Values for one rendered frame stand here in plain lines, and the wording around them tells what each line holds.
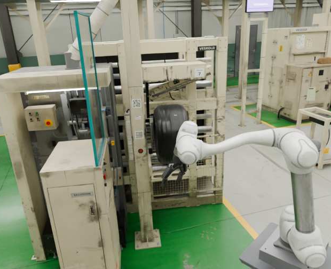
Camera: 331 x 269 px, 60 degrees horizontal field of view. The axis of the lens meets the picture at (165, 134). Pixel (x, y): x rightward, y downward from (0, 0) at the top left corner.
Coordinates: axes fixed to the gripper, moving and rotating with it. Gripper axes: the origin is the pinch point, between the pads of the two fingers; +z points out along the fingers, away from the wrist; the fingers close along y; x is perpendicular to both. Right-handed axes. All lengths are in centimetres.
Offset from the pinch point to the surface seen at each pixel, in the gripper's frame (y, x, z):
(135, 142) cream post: 40, 81, 25
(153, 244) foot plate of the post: 63, 42, 129
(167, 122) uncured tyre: 52, 61, -5
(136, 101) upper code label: 37, 89, -12
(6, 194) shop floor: -9, 260, 205
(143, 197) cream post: 52, 63, 79
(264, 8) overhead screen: 432, 232, -126
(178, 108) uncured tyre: 68, 67, -14
